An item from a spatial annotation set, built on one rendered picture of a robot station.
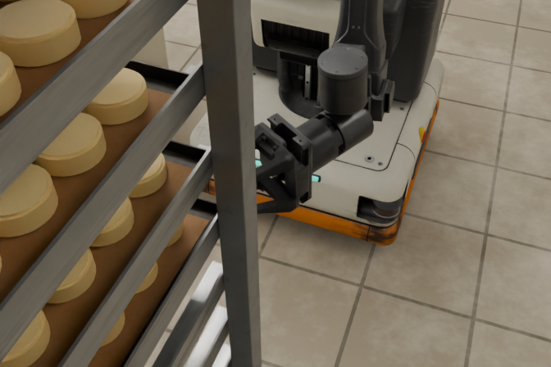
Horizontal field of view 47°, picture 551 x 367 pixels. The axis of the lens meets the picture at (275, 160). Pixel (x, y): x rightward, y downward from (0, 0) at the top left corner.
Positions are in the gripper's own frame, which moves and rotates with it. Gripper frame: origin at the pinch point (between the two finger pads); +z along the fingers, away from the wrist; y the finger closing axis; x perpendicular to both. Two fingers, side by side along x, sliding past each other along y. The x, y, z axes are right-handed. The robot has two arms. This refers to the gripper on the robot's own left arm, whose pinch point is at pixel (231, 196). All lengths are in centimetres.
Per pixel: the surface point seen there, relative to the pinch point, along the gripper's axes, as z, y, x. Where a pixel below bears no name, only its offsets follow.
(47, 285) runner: 21.9, 24.0, 15.4
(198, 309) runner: 9.9, -5.0, 6.6
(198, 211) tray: 5.4, 3.8, 2.2
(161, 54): -47, -71, -112
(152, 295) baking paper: 14.3, 4.7, 8.0
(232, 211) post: 4.5, 8.1, 7.3
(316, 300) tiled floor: -36, -95, -24
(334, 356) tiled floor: -28, -94, -9
